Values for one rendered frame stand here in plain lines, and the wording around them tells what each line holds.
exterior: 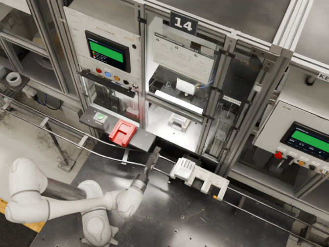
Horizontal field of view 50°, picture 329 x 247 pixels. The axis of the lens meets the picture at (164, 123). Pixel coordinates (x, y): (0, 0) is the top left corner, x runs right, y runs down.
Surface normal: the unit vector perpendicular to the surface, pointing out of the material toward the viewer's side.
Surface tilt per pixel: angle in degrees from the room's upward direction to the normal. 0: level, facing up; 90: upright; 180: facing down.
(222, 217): 0
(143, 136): 0
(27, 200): 27
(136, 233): 0
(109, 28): 90
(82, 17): 90
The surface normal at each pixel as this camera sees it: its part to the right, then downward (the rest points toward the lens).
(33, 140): 0.04, -0.48
